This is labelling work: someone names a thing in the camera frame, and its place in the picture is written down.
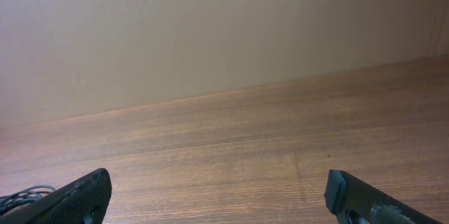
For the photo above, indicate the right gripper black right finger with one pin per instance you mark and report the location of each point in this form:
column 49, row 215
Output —
column 352, row 201

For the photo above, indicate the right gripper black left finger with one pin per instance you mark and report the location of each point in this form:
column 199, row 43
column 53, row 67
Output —
column 84, row 200

